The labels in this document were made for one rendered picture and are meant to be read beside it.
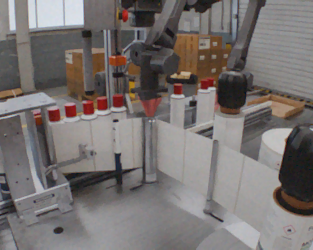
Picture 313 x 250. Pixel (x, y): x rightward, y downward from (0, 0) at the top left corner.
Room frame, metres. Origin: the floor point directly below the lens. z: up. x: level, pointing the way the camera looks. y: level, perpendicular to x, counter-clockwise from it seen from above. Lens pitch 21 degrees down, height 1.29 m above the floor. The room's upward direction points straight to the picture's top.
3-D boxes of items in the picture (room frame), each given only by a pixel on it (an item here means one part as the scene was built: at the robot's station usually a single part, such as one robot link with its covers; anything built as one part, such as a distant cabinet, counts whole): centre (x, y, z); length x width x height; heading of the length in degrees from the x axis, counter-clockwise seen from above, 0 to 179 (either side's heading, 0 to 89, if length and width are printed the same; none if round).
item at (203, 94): (1.03, -0.20, 0.98); 0.05 x 0.05 x 0.20
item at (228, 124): (0.69, -0.21, 1.03); 0.09 x 0.09 x 0.30
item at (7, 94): (4.44, 2.80, 0.11); 0.65 x 0.54 x 0.22; 125
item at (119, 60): (0.86, 0.10, 1.05); 0.10 x 0.04 x 0.33; 38
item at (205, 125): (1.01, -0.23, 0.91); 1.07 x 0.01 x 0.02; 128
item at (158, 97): (0.78, 0.02, 1.05); 0.07 x 0.07 x 0.09; 38
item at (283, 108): (1.47, -0.76, 0.85); 0.30 x 0.26 x 0.04; 128
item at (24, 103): (0.52, 0.29, 1.14); 0.14 x 0.11 x 0.01; 128
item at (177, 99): (0.94, -0.09, 0.98); 0.05 x 0.05 x 0.20
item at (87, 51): (0.84, 0.21, 1.18); 0.04 x 0.04 x 0.21
